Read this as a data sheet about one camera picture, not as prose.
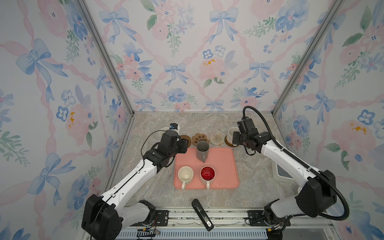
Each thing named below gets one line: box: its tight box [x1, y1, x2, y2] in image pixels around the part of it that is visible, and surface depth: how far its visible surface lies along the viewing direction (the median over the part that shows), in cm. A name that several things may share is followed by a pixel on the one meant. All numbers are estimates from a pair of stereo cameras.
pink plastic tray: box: [173, 147, 240, 190], surface depth 92 cm
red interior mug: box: [200, 165, 216, 190], surface depth 83 cm
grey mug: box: [196, 140, 210, 163], surface depth 90 cm
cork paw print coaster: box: [192, 133, 210, 146], surface depth 107 cm
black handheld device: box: [191, 198, 214, 232], surface depth 73 cm
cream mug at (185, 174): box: [177, 166, 194, 190], surface depth 81 cm
